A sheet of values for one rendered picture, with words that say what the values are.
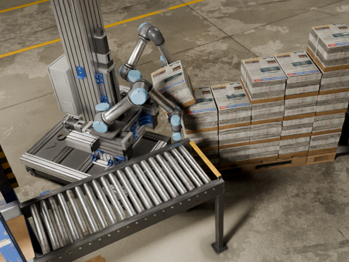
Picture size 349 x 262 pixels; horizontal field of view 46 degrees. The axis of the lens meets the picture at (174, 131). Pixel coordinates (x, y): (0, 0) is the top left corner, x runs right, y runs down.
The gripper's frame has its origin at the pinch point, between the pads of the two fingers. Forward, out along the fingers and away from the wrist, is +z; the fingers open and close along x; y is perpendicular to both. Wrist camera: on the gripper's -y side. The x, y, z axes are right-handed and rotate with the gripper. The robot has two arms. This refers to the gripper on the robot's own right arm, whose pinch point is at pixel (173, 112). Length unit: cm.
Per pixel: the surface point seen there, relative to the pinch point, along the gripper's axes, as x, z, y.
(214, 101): -34.2, 6.9, -12.0
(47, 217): 91, -94, 33
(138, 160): 31, -51, 10
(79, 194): 71, -77, 25
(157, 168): 19, -61, 5
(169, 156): 9, -51, 2
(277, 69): -93, 8, -9
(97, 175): 60, -62, 21
